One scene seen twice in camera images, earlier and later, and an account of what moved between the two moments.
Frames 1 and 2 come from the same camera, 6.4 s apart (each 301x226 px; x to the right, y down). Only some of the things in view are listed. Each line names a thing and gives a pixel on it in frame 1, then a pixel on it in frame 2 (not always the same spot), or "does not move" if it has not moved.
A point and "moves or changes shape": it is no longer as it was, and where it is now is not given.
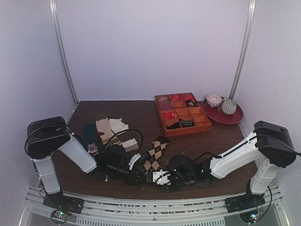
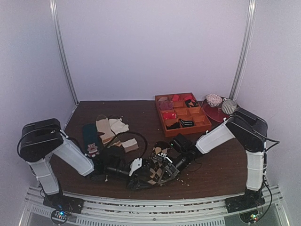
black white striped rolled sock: x=186 y=123 does not move
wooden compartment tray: x=181 y=114 does not move
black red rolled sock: x=191 y=103 does not move
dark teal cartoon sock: x=90 y=139 does not move
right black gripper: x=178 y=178 to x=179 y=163
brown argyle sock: x=153 y=161 moves or changes shape
